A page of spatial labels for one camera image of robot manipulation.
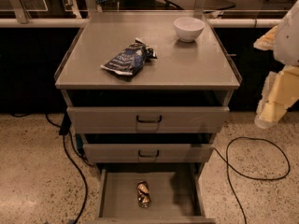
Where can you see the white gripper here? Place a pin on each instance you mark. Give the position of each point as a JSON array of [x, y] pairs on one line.
[[289, 38]]

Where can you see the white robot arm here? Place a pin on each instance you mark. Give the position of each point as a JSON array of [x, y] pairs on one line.
[[286, 49]]

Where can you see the grey drawer cabinet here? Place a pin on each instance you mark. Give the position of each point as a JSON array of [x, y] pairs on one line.
[[183, 74]]

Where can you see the grey top drawer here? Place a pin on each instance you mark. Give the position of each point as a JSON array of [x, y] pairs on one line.
[[148, 119]]

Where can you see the grey drawer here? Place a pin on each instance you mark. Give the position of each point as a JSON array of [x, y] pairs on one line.
[[143, 153], [173, 189], [148, 119]]

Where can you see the grey bottom drawer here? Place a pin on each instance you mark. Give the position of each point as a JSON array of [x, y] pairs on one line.
[[173, 189]]

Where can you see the grey middle drawer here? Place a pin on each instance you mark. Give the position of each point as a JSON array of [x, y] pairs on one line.
[[143, 153]]

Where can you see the white ceramic bowl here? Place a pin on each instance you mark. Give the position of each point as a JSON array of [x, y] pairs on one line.
[[188, 28]]

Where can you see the blue chip bag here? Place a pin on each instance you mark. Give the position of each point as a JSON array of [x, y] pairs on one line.
[[130, 60]]

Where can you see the black power adapter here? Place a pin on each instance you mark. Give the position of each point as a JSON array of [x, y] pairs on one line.
[[66, 124]]

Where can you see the white horizontal rail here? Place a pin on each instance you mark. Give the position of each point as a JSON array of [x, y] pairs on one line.
[[73, 23]]

